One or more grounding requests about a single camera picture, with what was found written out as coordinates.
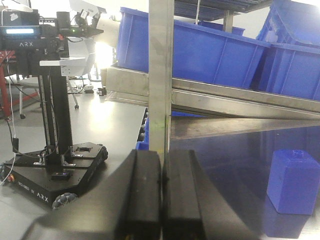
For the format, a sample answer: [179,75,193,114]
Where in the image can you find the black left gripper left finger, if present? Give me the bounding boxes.
[22,149,161,240]

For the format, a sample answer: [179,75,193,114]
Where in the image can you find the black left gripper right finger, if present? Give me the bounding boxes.
[162,149,259,240]

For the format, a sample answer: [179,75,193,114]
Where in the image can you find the blue block part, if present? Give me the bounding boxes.
[267,149,320,215]

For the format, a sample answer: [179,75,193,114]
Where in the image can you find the stainless steel shelf rack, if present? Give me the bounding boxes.
[106,0,320,160]

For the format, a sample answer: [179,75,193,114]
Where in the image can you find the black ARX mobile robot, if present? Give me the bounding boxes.
[0,10,108,210]

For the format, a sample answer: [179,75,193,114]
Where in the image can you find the blue plastic bin left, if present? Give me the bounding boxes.
[116,7,271,89]

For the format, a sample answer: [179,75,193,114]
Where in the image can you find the blue plastic bin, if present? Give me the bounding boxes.
[116,7,271,89]
[253,0,320,101]

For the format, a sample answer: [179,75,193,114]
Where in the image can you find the white office chair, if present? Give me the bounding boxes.
[48,0,120,110]

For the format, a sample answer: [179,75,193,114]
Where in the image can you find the blue plastic bin middle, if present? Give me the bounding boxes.
[253,0,320,101]

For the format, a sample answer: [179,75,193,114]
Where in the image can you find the red metal frame table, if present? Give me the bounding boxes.
[0,50,40,119]

